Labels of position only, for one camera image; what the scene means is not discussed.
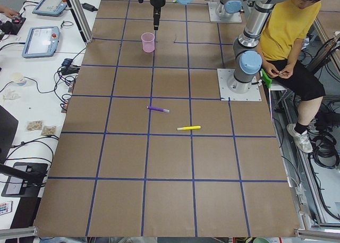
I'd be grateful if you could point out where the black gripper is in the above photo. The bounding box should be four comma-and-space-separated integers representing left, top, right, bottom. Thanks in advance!
150, 0, 166, 31

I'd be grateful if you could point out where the pink plastic cup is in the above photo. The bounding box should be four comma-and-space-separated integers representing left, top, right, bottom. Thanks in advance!
141, 32, 155, 53

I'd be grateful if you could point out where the purple marker pen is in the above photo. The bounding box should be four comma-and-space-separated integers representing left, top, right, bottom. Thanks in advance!
147, 106, 170, 113

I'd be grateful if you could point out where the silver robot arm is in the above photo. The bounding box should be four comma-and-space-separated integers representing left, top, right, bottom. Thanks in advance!
216, 0, 242, 18
176, 0, 286, 94

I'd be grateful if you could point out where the black power adapter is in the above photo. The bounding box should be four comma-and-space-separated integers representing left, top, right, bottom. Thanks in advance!
81, 3, 98, 12

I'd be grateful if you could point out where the upper teach pendant tablet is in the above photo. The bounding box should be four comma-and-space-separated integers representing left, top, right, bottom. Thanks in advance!
32, 0, 67, 16

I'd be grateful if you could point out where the teach pendant tablet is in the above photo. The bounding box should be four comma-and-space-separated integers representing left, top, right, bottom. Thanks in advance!
22, 26, 60, 58
32, 0, 67, 16

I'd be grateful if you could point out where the lower teach pendant tablet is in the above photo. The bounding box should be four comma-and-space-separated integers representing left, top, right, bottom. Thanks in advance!
22, 26, 60, 58

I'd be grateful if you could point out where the yellow highlighter pen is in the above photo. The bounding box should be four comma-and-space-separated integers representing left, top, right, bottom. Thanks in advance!
177, 125, 201, 131

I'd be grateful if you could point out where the person in yellow shirt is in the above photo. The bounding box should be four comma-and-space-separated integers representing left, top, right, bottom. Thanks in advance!
256, 0, 325, 153

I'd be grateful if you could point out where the small snack bag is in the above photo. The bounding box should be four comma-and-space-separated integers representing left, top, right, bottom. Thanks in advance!
26, 120, 44, 131
41, 125, 57, 136

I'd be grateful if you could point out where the black monitor stand base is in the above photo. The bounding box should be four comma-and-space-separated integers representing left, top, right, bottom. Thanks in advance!
1, 162, 48, 197

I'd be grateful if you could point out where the white remote control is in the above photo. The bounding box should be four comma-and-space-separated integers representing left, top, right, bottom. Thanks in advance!
0, 201, 13, 215

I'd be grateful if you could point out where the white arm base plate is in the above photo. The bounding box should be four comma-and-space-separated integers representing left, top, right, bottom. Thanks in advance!
208, 2, 242, 23
217, 69, 262, 102

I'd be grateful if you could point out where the aluminium frame post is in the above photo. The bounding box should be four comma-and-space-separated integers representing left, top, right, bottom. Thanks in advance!
66, 0, 92, 44

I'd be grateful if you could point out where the green handled tool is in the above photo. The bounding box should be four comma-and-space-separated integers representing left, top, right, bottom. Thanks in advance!
260, 69, 273, 89

